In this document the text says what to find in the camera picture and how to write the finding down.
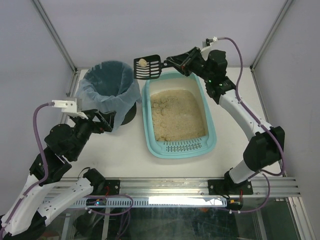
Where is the translucent blue bin liner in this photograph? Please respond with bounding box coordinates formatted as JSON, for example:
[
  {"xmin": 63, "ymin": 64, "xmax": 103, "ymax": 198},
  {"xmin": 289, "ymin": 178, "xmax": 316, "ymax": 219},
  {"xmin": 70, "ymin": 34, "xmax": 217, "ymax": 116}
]
[{"xmin": 76, "ymin": 60, "xmax": 143, "ymax": 132}]

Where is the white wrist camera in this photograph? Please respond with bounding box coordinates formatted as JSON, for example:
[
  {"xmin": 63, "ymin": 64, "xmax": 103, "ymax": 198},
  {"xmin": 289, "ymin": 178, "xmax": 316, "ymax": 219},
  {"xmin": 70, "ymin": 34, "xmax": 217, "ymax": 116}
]
[
  {"xmin": 51, "ymin": 97, "xmax": 88, "ymax": 119},
  {"xmin": 200, "ymin": 36, "xmax": 219, "ymax": 54}
]

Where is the teal litter box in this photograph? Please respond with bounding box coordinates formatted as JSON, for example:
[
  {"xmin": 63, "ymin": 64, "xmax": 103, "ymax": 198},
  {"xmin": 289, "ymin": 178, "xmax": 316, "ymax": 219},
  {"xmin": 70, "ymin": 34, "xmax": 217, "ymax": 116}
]
[{"xmin": 141, "ymin": 71, "xmax": 217, "ymax": 159}]

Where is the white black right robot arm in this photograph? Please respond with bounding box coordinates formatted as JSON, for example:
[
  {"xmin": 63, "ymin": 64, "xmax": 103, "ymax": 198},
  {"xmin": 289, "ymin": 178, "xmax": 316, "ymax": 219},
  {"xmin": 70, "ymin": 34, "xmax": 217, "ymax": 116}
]
[{"xmin": 161, "ymin": 47, "xmax": 285, "ymax": 189}]

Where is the white slotted cable duct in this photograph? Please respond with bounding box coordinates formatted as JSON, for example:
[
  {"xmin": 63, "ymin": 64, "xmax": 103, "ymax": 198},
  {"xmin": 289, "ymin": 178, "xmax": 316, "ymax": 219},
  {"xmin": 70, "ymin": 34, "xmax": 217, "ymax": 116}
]
[{"xmin": 72, "ymin": 196, "xmax": 227, "ymax": 209}]

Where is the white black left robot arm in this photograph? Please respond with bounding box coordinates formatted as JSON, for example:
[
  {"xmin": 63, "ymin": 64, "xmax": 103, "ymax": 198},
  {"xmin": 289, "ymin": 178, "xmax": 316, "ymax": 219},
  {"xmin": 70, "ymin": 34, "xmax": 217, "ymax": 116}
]
[{"xmin": 0, "ymin": 109, "xmax": 116, "ymax": 240}]

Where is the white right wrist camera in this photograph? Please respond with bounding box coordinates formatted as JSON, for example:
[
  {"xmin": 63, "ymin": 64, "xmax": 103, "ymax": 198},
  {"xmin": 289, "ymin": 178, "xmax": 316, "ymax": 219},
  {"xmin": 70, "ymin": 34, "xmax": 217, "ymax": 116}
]
[{"xmin": 200, "ymin": 36, "xmax": 219, "ymax": 54}]

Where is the black trash bin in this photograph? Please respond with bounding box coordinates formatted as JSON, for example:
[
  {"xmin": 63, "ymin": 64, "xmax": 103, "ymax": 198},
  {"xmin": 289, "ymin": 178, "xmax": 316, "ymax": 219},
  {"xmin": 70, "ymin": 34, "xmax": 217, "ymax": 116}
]
[{"xmin": 83, "ymin": 60, "xmax": 138, "ymax": 126}]

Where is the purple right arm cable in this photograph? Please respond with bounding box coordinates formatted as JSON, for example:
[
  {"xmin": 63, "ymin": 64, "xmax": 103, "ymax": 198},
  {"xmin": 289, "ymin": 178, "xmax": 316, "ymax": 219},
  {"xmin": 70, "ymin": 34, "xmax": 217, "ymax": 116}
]
[{"xmin": 217, "ymin": 36, "xmax": 286, "ymax": 214}]

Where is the black litter scoop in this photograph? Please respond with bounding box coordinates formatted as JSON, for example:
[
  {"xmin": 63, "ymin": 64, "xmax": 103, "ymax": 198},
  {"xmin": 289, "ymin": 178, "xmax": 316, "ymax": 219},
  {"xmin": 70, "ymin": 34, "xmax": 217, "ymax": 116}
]
[{"xmin": 133, "ymin": 54, "xmax": 164, "ymax": 81}]

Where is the beige litter clump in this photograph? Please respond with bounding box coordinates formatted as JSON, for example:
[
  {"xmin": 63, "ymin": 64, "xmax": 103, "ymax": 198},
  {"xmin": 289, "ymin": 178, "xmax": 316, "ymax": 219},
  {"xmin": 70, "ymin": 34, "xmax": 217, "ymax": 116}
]
[{"xmin": 138, "ymin": 58, "xmax": 148, "ymax": 68}]

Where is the beige cat litter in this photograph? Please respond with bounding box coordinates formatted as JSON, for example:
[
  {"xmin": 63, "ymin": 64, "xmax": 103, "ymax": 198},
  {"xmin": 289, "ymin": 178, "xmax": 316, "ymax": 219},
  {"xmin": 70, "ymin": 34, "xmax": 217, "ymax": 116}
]
[{"xmin": 150, "ymin": 89, "xmax": 206, "ymax": 142}]

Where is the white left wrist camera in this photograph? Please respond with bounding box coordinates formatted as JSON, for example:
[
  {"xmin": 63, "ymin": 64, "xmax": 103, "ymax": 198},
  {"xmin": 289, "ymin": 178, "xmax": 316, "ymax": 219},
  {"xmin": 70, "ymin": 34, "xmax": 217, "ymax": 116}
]
[{"xmin": 51, "ymin": 97, "xmax": 88, "ymax": 119}]

